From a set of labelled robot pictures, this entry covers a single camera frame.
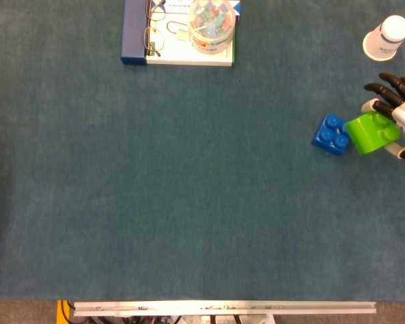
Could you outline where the green toy brick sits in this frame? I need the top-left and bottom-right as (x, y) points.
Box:
(344, 111), (401, 155)

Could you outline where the white paper cup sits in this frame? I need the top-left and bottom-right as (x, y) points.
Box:
(362, 14), (405, 62)

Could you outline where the blue toy brick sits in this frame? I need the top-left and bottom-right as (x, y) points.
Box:
(310, 113), (352, 157)

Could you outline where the blue and white book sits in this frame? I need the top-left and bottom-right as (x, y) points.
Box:
(120, 0), (242, 68)

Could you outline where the blue felt table cloth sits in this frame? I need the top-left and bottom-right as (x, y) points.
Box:
(0, 0), (405, 301)

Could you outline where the clear jar of coloured clips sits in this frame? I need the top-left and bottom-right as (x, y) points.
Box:
(187, 0), (239, 55)

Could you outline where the yellow frame part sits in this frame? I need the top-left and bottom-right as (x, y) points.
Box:
(56, 300), (70, 324)

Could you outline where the aluminium rail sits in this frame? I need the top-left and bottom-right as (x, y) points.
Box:
(73, 300), (377, 317)

